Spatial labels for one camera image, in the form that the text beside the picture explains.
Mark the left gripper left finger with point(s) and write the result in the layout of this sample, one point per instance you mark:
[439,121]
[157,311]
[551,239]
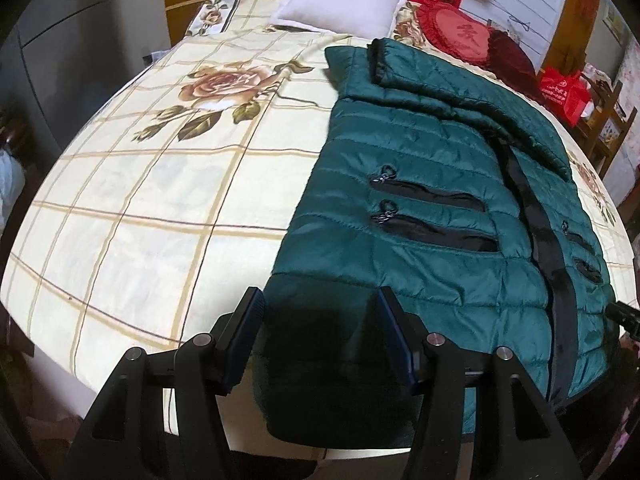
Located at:
[160,409]

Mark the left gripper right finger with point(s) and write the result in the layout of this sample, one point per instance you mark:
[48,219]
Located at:
[516,433]

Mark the green quilted down jacket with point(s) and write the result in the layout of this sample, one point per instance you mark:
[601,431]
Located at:
[457,195]

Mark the wooden chair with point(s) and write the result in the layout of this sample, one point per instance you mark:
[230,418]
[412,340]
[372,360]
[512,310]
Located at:
[602,133]

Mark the red shopping bag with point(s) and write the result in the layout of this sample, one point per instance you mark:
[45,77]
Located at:
[566,96]

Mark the floral checked bed sheet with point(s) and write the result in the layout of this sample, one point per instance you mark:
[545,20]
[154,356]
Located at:
[177,194]

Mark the dark red velvet cushion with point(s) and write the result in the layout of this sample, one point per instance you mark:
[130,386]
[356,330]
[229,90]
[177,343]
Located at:
[512,66]

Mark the red heart-shaped cushion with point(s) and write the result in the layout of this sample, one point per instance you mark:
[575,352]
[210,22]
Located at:
[453,32]

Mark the white square pillow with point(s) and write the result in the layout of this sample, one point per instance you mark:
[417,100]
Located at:
[366,19]

